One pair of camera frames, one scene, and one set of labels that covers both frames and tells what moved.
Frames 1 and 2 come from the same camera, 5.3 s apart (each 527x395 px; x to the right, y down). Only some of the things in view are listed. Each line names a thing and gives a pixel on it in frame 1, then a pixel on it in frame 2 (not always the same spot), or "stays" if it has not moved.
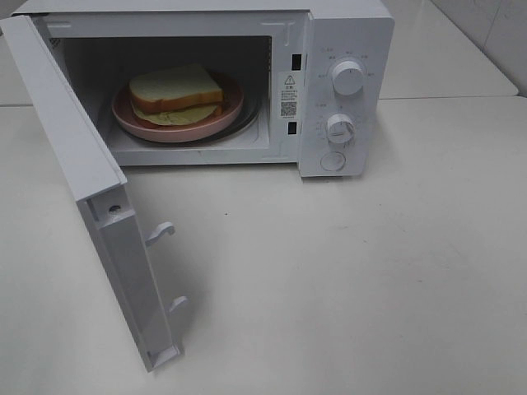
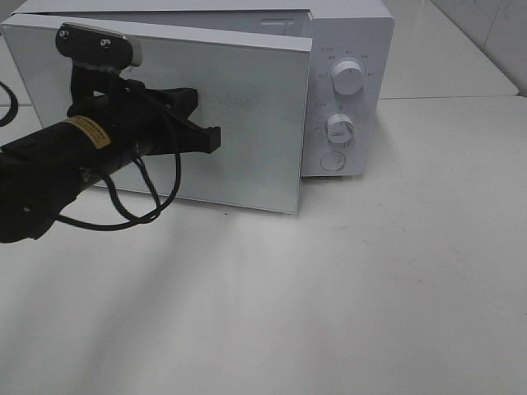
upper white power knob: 348,78 stays
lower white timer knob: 341,129 stays
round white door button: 333,160 stays
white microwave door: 126,257 to 255,88
